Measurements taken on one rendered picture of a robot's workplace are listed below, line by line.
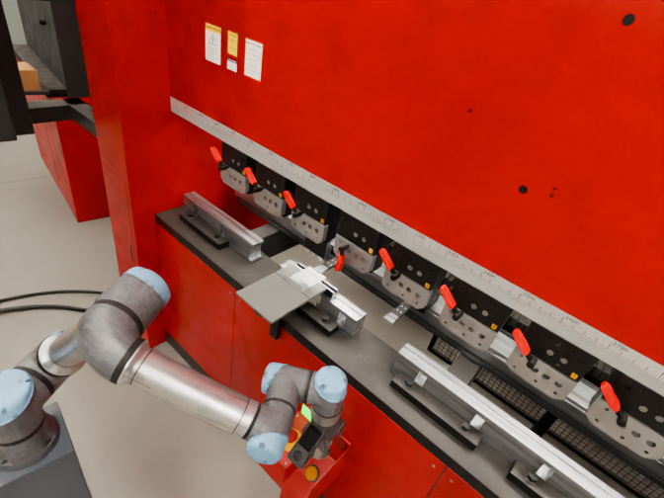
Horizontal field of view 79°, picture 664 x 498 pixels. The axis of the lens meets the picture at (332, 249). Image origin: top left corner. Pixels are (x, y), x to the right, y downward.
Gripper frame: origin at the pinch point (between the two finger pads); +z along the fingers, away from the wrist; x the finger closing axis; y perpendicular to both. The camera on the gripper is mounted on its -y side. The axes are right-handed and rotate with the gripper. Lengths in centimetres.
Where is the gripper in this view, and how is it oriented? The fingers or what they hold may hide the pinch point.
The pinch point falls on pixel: (312, 456)
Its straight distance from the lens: 124.3
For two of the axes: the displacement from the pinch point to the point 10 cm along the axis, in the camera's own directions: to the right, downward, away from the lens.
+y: 6.6, -4.1, 6.3
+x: -7.4, -4.8, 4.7
